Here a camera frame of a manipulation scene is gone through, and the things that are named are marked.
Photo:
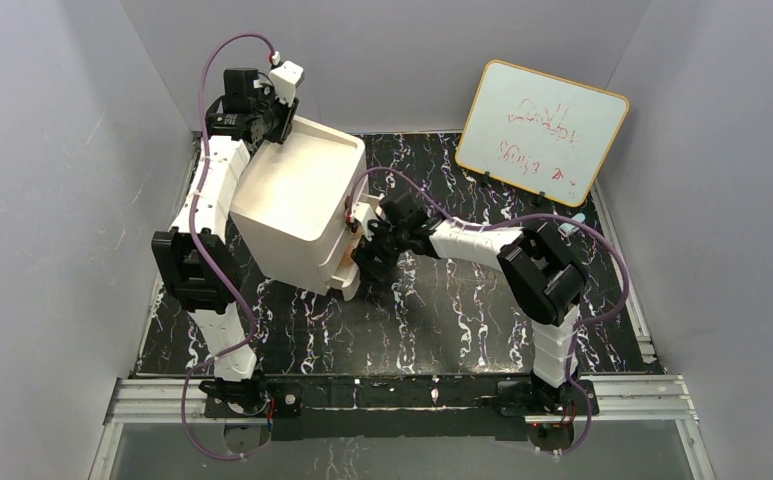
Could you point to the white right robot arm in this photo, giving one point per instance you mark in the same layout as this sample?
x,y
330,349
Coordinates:
x,y
544,277

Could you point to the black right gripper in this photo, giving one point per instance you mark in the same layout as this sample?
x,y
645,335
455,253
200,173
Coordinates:
x,y
373,244

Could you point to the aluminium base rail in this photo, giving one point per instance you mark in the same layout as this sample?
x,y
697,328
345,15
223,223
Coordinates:
x,y
607,397

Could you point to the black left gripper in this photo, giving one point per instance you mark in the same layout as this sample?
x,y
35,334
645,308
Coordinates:
x,y
274,125

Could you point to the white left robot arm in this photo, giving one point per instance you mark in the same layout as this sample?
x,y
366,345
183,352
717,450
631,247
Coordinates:
x,y
194,261

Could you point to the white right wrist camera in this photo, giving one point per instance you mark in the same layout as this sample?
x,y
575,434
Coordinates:
x,y
362,213

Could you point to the whiteboard with yellow frame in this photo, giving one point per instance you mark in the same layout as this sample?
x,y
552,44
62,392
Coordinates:
x,y
540,133

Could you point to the white bottom drawer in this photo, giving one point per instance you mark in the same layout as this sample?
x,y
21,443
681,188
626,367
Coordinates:
x,y
339,271

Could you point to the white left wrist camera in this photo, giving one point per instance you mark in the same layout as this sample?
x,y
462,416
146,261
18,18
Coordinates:
x,y
286,76

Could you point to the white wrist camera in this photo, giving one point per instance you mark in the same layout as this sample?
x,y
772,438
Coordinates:
x,y
286,76
362,213

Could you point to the light blue eraser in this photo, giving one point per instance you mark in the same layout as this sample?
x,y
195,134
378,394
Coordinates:
x,y
567,229

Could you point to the white three-drawer organizer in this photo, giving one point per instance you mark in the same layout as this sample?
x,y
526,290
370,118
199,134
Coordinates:
x,y
289,205

